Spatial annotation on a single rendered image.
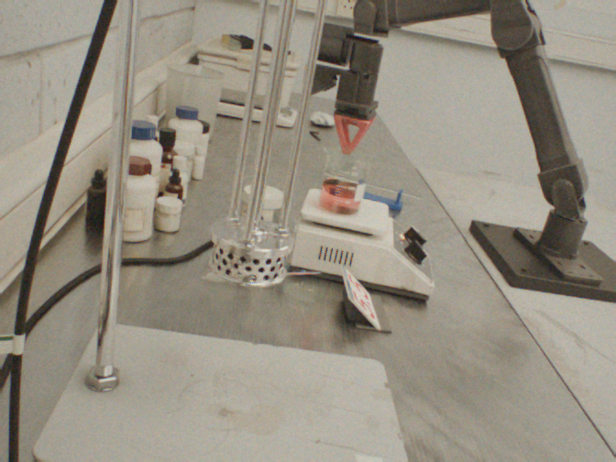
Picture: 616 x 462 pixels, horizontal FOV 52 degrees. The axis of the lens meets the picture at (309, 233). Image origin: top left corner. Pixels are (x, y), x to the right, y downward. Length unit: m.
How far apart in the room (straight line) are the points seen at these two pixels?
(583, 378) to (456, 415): 0.21
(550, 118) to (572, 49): 1.41
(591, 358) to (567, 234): 0.28
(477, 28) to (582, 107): 0.52
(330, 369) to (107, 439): 0.23
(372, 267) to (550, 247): 0.37
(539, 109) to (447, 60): 1.33
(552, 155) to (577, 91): 1.50
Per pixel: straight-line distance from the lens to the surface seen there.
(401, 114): 2.38
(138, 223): 0.88
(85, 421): 0.56
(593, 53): 2.51
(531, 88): 1.08
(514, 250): 1.10
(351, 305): 0.76
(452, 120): 2.43
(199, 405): 0.58
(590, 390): 0.80
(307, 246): 0.84
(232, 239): 0.49
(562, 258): 1.11
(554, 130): 1.08
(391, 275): 0.85
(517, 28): 1.07
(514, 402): 0.72
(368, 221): 0.85
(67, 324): 0.70
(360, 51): 1.17
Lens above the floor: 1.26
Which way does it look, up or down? 21 degrees down
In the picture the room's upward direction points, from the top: 11 degrees clockwise
